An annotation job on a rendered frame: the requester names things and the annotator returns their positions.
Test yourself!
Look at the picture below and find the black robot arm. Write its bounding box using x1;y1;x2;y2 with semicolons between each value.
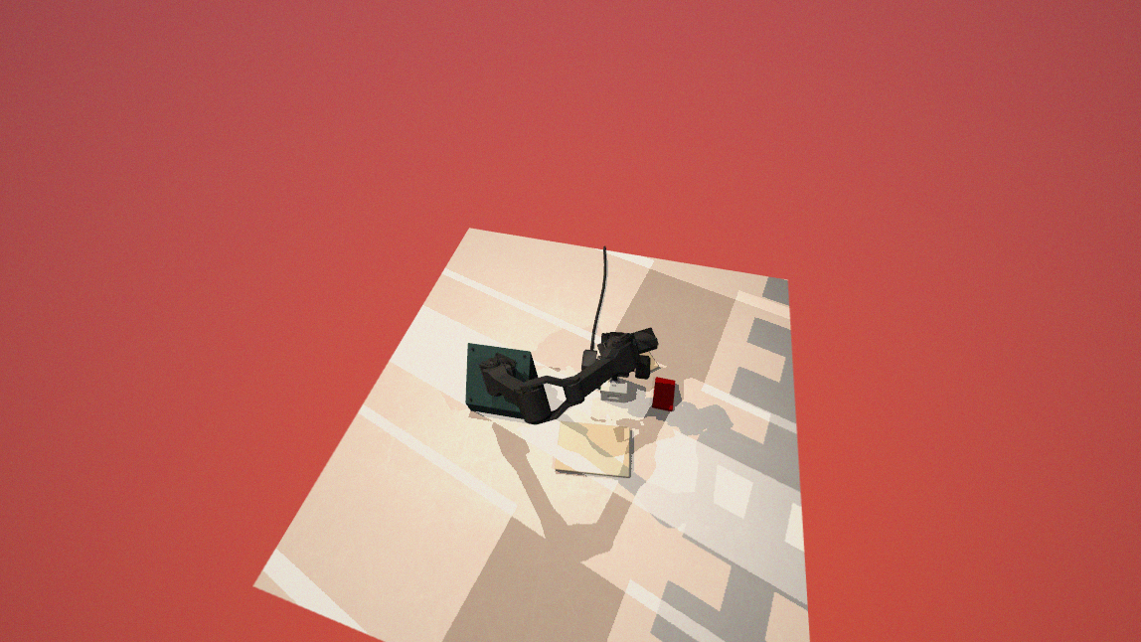
479;328;659;424

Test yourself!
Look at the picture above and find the beige flat square slab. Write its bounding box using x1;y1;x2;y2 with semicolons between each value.
555;421;630;478

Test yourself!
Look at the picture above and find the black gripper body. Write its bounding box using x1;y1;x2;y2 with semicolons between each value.
581;350;652;380

